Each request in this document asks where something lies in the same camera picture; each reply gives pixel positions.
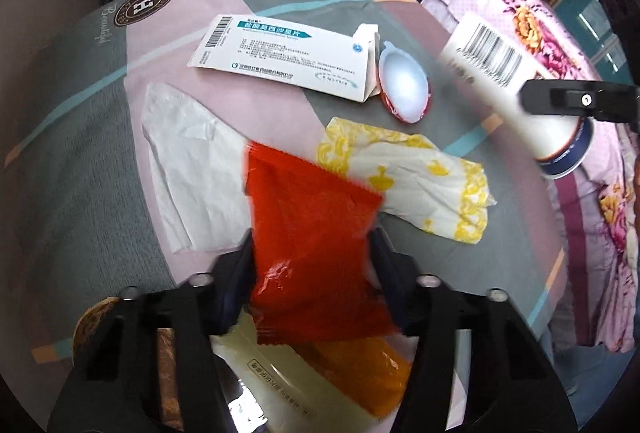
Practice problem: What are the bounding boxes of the cream snack packet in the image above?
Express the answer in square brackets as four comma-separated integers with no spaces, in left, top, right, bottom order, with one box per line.
[210,310,381,433]

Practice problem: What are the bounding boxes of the white paper cup blue rim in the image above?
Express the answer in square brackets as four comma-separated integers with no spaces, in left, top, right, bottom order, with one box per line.
[439,12,596,178]

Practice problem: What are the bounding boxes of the red snack packet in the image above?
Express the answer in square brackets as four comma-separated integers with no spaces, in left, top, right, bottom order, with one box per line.
[244,140,411,345]

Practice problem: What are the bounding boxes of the yellow patterned tissue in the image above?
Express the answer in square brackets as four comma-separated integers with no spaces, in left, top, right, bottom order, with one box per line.
[317,116,497,244]

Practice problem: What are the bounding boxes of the pink grey checked tablecloth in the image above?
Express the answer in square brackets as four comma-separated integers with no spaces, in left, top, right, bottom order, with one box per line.
[0,0,568,433]

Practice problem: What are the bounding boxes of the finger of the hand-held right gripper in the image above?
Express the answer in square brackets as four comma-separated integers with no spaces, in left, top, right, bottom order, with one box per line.
[517,80,640,134]

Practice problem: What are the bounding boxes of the pink floral blanket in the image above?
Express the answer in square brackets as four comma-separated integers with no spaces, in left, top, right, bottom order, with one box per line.
[377,0,640,354]

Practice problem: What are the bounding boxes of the white medicine box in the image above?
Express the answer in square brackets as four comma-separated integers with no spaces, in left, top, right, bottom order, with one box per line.
[187,13,381,103]

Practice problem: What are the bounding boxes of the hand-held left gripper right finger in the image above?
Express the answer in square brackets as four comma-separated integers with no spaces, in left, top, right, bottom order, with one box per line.
[370,227,576,433]

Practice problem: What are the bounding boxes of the orange snack packet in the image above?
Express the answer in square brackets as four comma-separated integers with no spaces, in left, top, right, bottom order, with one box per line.
[295,335,416,419]

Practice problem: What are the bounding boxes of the white tissue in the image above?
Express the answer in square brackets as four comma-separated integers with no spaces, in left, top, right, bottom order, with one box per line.
[140,82,256,256]

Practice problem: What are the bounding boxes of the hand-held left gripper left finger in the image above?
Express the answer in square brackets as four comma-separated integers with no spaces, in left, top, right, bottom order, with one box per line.
[47,228,256,433]

